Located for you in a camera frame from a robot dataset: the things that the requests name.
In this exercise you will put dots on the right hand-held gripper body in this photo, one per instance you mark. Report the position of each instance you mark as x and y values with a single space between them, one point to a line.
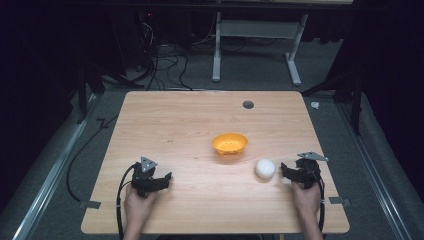
308 171

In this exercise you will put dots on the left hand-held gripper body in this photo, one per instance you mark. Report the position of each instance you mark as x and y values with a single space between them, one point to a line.
144 180

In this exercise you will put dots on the white ball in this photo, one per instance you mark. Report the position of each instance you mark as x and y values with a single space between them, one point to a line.
265 168

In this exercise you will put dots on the person's right hand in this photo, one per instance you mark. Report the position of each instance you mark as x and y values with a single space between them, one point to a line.
308 200

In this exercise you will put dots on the person's left hand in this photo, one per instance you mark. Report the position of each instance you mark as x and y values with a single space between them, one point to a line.
137 208

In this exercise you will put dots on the orange plastic bowl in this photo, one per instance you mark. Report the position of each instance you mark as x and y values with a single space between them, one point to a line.
230 144

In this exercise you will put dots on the small white floor object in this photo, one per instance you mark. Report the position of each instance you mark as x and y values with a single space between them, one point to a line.
315 105

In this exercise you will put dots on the black metal stand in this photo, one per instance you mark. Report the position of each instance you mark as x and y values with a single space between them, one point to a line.
357 100
82 96

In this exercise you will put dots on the grey table bracket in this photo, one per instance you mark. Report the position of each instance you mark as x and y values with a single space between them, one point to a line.
90 204
340 201

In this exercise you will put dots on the silver metal floor rail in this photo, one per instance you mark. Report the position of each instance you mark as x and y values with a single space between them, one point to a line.
373 173
50 181

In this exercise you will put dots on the white metal desk frame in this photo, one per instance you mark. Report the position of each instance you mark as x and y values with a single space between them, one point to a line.
256 29

